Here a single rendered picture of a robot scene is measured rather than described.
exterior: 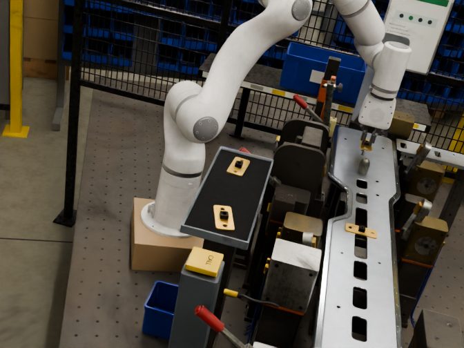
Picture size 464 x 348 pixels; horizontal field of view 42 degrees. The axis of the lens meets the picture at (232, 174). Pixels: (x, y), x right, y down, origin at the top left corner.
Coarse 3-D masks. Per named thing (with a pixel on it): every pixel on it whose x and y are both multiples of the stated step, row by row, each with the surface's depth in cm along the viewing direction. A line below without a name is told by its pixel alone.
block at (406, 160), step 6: (402, 162) 207; (408, 162) 206; (402, 168) 205; (402, 174) 205; (402, 180) 206; (402, 186) 207; (402, 192) 208; (402, 198) 210; (396, 204) 212; (396, 210) 212
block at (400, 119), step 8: (400, 112) 223; (392, 120) 217; (400, 120) 217; (408, 120) 217; (392, 128) 219; (400, 128) 218; (408, 128) 218; (384, 136) 228; (392, 136) 221; (400, 136) 220; (408, 136) 219; (400, 144) 221; (400, 152) 223
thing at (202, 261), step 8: (200, 248) 115; (192, 256) 112; (200, 256) 113; (208, 256) 113; (216, 256) 114; (192, 264) 110; (200, 264) 111; (208, 264) 111; (216, 264) 112; (200, 272) 110; (208, 272) 110; (216, 272) 110
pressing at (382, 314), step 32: (352, 128) 218; (352, 160) 195; (384, 160) 199; (352, 192) 177; (384, 192) 181; (384, 224) 165; (352, 256) 149; (384, 256) 152; (320, 288) 136; (352, 288) 139; (384, 288) 141; (320, 320) 127; (384, 320) 131
